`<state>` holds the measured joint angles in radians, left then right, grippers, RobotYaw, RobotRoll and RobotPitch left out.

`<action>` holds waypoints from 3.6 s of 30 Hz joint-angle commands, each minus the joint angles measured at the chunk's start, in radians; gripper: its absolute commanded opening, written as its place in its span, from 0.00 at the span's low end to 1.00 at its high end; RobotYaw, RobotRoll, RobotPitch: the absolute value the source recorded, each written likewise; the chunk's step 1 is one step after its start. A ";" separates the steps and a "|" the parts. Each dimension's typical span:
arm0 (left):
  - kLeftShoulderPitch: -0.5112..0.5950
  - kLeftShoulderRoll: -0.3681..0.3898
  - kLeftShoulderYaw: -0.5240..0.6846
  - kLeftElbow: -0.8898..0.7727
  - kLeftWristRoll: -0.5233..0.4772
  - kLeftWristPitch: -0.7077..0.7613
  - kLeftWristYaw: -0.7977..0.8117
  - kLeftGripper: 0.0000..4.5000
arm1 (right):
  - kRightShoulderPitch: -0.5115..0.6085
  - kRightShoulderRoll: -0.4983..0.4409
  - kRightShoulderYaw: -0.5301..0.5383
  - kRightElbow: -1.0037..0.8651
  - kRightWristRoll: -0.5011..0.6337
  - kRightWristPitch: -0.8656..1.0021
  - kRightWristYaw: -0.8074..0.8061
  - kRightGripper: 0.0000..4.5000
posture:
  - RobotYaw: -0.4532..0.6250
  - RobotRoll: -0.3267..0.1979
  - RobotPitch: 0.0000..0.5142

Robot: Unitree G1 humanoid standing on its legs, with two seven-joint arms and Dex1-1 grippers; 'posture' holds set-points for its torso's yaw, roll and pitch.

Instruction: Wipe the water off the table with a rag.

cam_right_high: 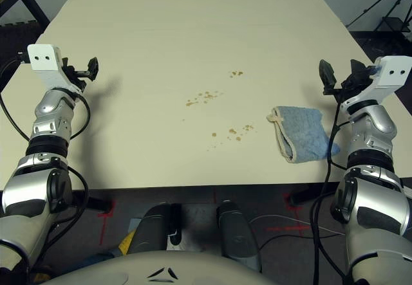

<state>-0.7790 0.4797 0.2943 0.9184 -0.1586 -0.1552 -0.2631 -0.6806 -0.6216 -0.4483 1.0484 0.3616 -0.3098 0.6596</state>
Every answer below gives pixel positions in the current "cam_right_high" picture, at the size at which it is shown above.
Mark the yellow floor object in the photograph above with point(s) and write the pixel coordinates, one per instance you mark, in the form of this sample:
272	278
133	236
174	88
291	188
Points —
126	243

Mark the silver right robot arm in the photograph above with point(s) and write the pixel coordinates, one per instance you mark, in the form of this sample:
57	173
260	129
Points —
380	121

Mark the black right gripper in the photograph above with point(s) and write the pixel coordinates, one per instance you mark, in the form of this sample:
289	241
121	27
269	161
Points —
352	85

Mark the dark grey robot left leg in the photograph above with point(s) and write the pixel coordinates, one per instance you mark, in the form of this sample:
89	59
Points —
151	230

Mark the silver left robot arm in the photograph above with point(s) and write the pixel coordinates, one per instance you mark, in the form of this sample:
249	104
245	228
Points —
48	105

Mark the black-framed side table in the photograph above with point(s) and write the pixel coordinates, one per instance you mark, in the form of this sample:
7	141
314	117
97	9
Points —
35	6

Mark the dark grey robot right leg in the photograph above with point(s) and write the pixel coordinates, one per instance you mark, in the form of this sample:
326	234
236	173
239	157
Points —
235	233

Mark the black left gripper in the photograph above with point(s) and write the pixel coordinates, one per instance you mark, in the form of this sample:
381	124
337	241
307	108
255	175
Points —
72	73

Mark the black foam floor mat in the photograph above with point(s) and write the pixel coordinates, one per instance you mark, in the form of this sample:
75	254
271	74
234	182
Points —
16	37

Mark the black table foot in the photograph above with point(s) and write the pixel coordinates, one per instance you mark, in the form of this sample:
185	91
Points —
96	204

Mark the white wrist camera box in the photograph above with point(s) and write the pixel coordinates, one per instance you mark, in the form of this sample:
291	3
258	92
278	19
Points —
392	72
43	60

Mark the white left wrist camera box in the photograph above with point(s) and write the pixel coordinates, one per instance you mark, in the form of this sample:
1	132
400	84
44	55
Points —
43	60

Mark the grey robot torso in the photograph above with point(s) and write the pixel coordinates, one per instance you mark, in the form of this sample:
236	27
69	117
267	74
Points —
161	272

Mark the black tripod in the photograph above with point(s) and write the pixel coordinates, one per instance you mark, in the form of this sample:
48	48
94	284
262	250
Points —
394	24

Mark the dark grey robot leg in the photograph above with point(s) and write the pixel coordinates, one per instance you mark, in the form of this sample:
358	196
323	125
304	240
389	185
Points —
151	230
235	233

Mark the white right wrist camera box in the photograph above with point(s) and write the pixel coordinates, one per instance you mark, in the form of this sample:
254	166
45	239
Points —
392	72

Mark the blue terry rag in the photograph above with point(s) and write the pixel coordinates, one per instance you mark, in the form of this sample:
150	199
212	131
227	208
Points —
302	127

